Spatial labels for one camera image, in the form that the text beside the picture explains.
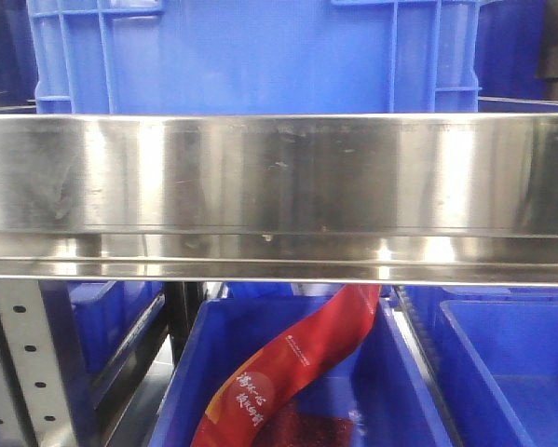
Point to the lower blue bin centre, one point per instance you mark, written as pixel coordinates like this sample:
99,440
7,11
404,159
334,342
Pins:
378,390

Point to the large blue target bin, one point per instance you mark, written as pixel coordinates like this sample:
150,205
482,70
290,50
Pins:
254,57

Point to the lower blue bin right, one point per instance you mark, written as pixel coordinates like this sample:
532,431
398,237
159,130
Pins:
499,371

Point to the red printed bag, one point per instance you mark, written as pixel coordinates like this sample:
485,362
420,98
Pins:
266,381

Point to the perforated grey metal upright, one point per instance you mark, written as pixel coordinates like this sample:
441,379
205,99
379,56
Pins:
34,407

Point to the stainless steel shelf rail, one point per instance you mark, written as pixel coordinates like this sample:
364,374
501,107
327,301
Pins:
400,199

